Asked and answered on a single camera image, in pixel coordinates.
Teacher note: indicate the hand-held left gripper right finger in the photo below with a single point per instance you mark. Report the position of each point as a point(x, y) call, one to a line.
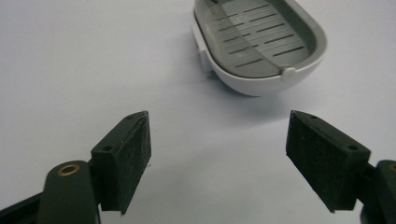
point(323, 155)

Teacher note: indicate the white drain basket with grey insert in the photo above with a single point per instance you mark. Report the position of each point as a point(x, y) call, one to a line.
point(258, 46)

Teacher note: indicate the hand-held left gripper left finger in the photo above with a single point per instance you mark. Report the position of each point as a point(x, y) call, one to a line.
point(124, 158)

